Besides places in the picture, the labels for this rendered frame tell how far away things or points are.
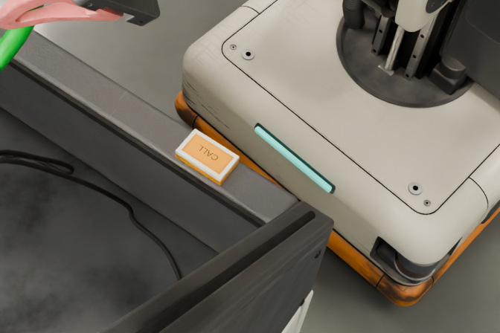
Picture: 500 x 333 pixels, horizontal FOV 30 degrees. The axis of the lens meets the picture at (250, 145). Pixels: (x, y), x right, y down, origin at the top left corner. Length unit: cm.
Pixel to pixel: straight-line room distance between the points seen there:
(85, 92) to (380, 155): 87
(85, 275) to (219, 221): 15
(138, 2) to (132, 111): 33
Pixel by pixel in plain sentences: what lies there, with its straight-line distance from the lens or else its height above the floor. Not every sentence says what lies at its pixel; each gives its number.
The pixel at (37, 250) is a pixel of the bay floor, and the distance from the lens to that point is 95.
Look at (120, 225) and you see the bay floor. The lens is 95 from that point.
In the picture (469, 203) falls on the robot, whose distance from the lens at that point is 167.
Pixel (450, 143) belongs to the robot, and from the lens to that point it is 172.
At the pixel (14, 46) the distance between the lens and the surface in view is 64.
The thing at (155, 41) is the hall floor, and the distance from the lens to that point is 212.
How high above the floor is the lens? 168
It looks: 59 degrees down
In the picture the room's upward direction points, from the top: 8 degrees clockwise
